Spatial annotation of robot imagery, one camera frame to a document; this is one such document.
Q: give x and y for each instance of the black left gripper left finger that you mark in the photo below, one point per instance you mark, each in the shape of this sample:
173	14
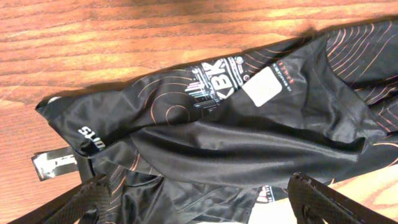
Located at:
86	203

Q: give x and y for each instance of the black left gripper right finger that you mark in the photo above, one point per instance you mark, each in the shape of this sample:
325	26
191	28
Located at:
315	203

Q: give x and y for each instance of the black printed cycling jersey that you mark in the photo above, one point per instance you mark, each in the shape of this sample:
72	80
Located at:
205	143

